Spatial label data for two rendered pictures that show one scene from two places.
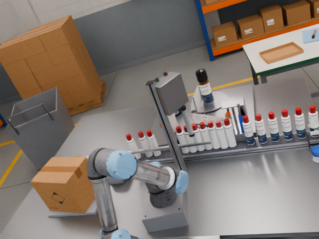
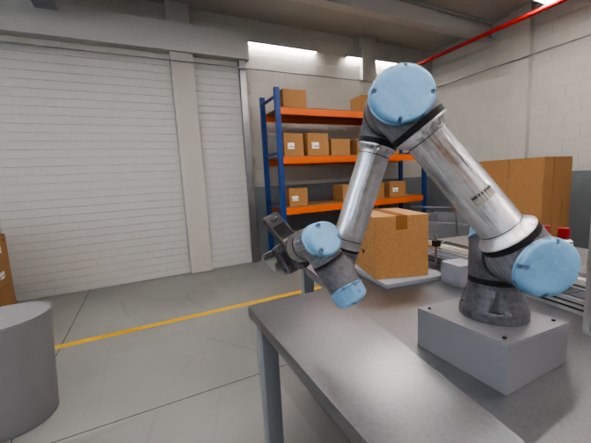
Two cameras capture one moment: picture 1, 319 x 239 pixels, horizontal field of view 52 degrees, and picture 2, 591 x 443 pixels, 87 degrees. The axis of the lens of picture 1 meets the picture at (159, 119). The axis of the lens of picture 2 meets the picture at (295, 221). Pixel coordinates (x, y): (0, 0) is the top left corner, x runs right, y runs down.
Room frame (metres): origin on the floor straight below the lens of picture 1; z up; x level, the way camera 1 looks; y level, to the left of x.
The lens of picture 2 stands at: (0.57, -0.14, 1.29)
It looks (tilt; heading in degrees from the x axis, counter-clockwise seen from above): 8 degrees down; 51
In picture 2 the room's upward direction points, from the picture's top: 3 degrees counter-clockwise
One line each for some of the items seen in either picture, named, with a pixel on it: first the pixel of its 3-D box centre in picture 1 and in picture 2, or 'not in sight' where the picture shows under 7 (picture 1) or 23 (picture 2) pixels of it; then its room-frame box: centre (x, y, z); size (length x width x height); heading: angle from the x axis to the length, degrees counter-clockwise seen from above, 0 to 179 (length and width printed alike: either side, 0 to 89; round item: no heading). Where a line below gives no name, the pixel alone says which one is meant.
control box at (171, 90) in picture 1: (169, 93); not in sight; (1.72, -0.11, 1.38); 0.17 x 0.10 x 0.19; 123
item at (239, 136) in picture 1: (236, 119); not in sight; (1.76, -0.47, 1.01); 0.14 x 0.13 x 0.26; 68
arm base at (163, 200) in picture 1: (160, 191); (493, 294); (1.41, 0.14, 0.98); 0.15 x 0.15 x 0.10
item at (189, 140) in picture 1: (190, 138); not in sight; (1.79, -0.14, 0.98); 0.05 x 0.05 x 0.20
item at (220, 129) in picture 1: (221, 134); not in sight; (1.71, -0.33, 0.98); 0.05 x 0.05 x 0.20
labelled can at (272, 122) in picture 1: (273, 126); not in sight; (1.60, -0.63, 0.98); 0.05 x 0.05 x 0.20
